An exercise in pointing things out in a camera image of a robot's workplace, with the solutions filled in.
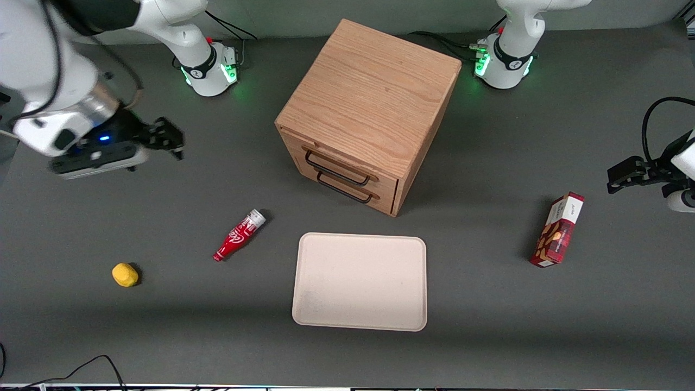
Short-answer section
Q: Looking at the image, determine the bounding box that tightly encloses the black base cable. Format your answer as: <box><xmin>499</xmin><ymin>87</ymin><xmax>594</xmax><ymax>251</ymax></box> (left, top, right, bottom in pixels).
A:
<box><xmin>204</xmin><ymin>10</ymin><xmax>258</xmax><ymax>68</ymax></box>
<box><xmin>407</xmin><ymin>15</ymin><xmax>508</xmax><ymax>61</ymax></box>

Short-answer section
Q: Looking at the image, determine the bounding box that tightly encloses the black wire drawer handle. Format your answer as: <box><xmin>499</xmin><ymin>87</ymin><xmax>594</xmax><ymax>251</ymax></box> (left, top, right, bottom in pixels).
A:
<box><xmin>316</xmin><ymin>171</ymin><xmax>376</xmax><ymax>205</ymax></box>
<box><xmin>305</xmin><ymin>149</ymin><xmax>379</xmax><ymax>187</ymax></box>

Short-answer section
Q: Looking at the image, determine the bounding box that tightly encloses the beige plastic tray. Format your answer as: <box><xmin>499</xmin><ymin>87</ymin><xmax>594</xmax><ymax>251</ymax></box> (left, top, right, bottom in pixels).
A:
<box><xmin>292</xmin><ymin>232</ymin><xmax>428</xmax><ymax>332</ymax></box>

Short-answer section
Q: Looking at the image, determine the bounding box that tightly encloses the yellow lemon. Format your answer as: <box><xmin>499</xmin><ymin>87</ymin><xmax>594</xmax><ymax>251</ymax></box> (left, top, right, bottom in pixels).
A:
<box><xmin>112</xmin><ymin>262</ymin><xmax>140</xmax><ymax>288</ymax></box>

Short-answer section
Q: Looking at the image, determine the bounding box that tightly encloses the black left base cable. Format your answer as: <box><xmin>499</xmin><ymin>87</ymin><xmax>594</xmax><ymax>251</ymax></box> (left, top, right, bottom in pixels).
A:
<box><xmin>407</xmin><ymin>15</ymin><xmax>508</xmax><ymax>61</ymax></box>

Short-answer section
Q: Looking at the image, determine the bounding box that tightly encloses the black cable at table edge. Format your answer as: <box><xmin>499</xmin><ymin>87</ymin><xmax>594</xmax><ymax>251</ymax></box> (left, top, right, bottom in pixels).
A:
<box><xmin>0</xmin><ymin>342</ymin><xmax>127</xmax><ymax>391</ymax></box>

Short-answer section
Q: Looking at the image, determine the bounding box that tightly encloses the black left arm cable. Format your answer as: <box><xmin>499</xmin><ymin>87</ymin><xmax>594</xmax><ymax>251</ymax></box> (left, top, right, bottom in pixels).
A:
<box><xmin>641</xmin><ymin>96</ymin><xmax>695</xmax><ymax>163</ymax></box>

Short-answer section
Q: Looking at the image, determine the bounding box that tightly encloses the wooden drawer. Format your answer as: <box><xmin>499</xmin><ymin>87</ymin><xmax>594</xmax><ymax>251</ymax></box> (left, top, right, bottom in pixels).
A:
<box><xmin>290</xmin><ymin>155</ymin><xmax>397</xmax><ymax>216</ymax></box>
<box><xmin>279</xmin><ymin>127</ymin><xmax>400</xmax><ymax>199</ymax></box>

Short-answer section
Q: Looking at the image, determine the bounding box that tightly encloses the red plaid cookie box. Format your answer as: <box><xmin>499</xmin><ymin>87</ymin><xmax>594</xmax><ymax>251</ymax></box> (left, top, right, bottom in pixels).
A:
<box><xmin>529</xmin><ymin>192</ymin><xmax>585</xmax><ymax>268</ymax></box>

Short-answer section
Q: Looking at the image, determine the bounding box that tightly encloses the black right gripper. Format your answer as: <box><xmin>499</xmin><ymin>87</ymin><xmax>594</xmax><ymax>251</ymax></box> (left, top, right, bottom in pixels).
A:
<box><xmin>81</xmin><ymin>109</ymin><xmax>186</xmax><ymax>161</ymax></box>

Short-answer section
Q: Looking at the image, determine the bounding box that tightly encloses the wooden drawer cabinet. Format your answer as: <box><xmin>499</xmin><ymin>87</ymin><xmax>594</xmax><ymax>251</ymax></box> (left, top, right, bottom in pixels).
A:
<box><xmin>275</xmin><ymin>18</ymin><xmax>463</xmax><ymax>218</ymax></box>

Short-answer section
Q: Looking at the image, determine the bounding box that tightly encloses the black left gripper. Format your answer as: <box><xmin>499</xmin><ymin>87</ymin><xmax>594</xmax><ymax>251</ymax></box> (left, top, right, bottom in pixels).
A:
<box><xmin>607</xmin><ymin>130</ymin><xmax>695</xmax><ymax>198</ymax></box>

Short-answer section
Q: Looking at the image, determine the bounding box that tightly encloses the red cola bottle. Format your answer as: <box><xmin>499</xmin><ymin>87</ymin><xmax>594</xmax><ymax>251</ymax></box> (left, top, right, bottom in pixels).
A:
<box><xmin>212</xmin><ymin>209</ymin><xmax>267</xmax><ymax>263</ymax></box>

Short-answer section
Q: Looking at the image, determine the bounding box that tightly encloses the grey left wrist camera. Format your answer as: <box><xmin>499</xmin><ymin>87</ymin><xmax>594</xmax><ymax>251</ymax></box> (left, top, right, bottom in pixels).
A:
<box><xmin>666</xmin><ymin>187</ymin><xmax>695</xmax><ymax>213</ymax></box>

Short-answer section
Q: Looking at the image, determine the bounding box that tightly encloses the black right base cable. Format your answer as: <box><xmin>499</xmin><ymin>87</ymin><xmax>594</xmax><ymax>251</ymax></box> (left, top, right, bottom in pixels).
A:
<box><xmin>204</xmin><ymin>10</ymin><xmax>258</xmax><ymax>68</ymax></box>

